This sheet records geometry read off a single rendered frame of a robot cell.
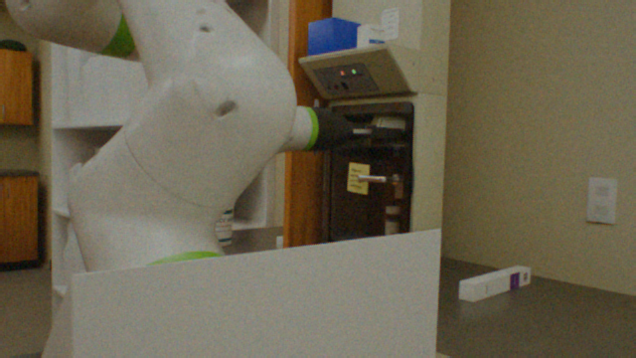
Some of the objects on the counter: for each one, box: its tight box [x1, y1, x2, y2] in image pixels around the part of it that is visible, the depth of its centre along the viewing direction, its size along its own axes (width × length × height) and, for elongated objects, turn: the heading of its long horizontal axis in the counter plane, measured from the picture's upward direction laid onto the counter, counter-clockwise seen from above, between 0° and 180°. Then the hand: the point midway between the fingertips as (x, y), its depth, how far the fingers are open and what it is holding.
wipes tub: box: [215, 204, 233, 247], centre depth 185 cm, size 13×13×15 cm
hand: (389, 133), depth 131 cm, fingers closed
